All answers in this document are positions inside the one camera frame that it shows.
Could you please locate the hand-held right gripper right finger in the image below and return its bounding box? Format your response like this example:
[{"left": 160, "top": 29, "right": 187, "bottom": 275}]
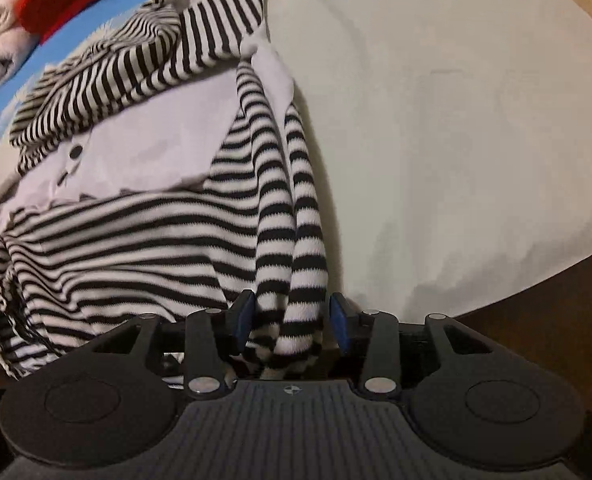
[{"left": 328, "top": 291, "right": 486, "bottom": 402}]

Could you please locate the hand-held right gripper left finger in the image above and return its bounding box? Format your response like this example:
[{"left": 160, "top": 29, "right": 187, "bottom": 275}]
[{"left": 91, "top": 289, "right": 257, "bottom": 402}]

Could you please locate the striped hooded top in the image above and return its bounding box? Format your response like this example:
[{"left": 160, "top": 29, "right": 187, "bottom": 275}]
[{"left": 0, "top": 0, "right": 337, "bottom": 382}]

